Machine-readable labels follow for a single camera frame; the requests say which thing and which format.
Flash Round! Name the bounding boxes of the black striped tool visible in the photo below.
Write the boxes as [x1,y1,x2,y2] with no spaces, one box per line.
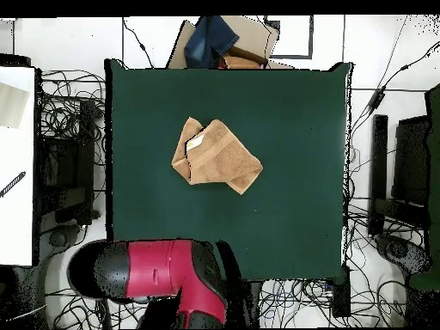
[0,170,28,199]

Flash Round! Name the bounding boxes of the black cable with adapter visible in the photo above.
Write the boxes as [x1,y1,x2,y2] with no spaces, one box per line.
[350,40,440,138]

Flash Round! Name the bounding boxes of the dark green table cloth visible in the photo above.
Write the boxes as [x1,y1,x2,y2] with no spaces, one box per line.
[104,58,353,284]

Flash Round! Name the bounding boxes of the blue denim jeans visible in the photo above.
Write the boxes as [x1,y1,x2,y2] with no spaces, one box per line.
[183,15,241,69]

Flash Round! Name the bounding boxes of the brown cardboard box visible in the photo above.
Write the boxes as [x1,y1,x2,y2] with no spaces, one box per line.
[166,15,295,70]

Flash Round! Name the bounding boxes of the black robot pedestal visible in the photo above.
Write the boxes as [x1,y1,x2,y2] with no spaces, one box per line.
[240,279,263,328]

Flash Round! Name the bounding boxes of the black upright bar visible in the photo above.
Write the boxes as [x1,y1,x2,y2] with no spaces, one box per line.
[367,113,389,238]

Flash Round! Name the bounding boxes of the tangled black cable heap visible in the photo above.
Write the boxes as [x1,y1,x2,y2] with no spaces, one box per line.
[39,68,106,138]
[257,278,406,328]

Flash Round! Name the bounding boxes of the white desk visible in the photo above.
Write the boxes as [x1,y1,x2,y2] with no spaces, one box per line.
[0,66,37,267]

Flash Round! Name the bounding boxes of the black device with cables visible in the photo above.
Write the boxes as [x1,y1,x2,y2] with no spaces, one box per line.
[374,233,432,276]

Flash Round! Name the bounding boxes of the black power strip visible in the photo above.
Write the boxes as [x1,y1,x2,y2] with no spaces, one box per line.
[330,266,352,319]

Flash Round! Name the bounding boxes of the black flat panel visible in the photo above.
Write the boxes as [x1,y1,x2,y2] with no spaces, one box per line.
[391,114,431,207]

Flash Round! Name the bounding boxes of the beige paper sheet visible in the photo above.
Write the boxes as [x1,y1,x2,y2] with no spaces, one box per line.
[0,82,29,130]

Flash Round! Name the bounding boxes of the folded orange-brown cloth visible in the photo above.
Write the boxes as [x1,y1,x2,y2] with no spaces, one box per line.
[219,46,270,70]

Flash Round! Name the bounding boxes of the black equipment rack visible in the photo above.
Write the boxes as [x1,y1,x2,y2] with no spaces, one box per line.
[35,99,98,226]

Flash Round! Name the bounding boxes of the tan terry towel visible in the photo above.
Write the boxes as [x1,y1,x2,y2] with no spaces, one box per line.
[170,116,265,196]

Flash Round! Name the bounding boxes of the thin black cable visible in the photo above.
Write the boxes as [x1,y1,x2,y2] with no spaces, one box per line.
[122,16,155,69]

